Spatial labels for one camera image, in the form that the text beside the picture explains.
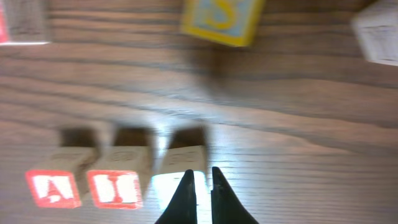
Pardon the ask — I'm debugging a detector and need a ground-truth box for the red U block left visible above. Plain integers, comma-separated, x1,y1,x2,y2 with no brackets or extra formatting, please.
1,0,51,45

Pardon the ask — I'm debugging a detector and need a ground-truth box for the blue 2 block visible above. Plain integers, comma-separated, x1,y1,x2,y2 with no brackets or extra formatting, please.
150,144,212,224

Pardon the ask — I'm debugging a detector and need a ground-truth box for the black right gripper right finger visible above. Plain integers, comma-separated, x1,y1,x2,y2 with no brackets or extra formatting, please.
211,167,259,224

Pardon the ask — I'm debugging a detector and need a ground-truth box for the red I block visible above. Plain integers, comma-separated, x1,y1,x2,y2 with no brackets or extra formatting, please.
86,145,155,211

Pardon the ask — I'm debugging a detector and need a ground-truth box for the red A block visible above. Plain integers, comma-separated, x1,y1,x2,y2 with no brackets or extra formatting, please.
25,147,98,208

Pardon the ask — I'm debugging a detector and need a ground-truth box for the yellow S block centre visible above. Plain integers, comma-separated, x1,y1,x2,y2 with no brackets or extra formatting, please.
181,0,266,47

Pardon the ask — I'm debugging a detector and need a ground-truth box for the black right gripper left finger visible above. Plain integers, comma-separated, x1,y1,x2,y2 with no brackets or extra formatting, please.
155,169,198,224

